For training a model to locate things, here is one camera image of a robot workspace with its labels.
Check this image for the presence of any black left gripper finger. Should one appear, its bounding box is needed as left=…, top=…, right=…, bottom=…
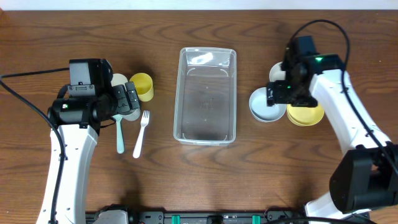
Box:
left=125, top=82, right=140, bottom=110
left=113, top=85, right=131, bottom=114

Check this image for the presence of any light blue plastic bowl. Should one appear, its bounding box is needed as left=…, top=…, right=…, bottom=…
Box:
left=249, top=87, right=286, bottom=123

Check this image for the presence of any yellow plastic cup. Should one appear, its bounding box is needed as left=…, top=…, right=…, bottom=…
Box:
left=129, top=73, right=154, bottom=102

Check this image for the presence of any white plastic fork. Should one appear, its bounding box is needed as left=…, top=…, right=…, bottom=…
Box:
left=132, top=110, right=150, bottom=159

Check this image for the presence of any white plastic cup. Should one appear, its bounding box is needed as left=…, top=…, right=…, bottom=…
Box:
left=111, top=73, right=141, bottom=121

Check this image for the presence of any white plastic bowl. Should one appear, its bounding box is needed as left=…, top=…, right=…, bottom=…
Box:
left=269, top=62, right=285, bottom=82

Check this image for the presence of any yellow plastic bowl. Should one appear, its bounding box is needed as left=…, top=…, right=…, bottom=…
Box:
left=287, top=105, right=325, bottom=126

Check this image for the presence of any light green plastic spoon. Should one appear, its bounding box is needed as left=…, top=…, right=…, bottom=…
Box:
left=113, top=114, right=125, bottom=154

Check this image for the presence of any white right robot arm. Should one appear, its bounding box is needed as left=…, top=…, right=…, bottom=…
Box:
left=267, top=47, right=397, bottom=219

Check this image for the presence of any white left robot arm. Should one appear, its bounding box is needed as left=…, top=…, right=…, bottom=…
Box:
left=36, top=82, right=140, bottom=224

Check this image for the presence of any clear plastic container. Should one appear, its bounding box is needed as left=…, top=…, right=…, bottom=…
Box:
left=174, top=47, right=237, bottom=146

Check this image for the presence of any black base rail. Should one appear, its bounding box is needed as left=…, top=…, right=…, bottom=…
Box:
left=86, top=205, right=311, bottom=224

